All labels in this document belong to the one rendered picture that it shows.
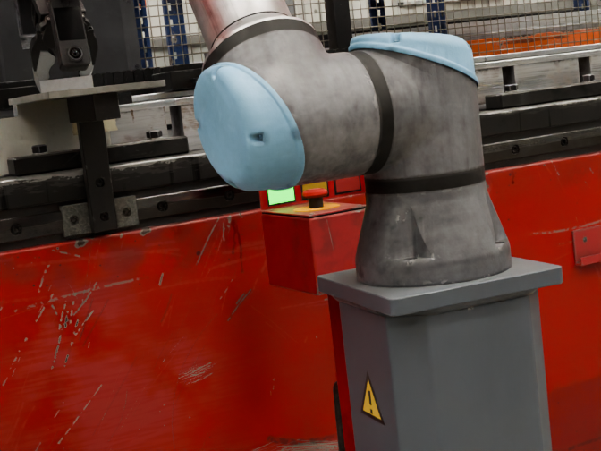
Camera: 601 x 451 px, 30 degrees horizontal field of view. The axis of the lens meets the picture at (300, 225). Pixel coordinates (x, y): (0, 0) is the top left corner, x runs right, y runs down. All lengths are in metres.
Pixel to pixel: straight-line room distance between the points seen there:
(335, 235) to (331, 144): 0.68
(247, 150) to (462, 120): 0.21
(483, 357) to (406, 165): 0.19
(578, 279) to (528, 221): 0.18
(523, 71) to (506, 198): 0.31
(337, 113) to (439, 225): 0.14
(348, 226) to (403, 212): 0.63
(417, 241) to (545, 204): 1.23
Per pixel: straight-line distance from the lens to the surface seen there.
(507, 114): 2.19
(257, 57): 1.00
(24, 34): 1.94
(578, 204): 2.31
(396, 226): 1.04
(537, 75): 2.40
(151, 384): 1.89
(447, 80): 1.04
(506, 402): 1.07
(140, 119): 1.97
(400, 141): 1.02
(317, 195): 1.70
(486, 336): 1.05
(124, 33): 2.54
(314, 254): 1.64
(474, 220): 1.05
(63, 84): 1.84
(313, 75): 0.99
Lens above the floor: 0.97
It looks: 7 degrees down
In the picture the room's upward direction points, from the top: 7 degrees counter-clockwise
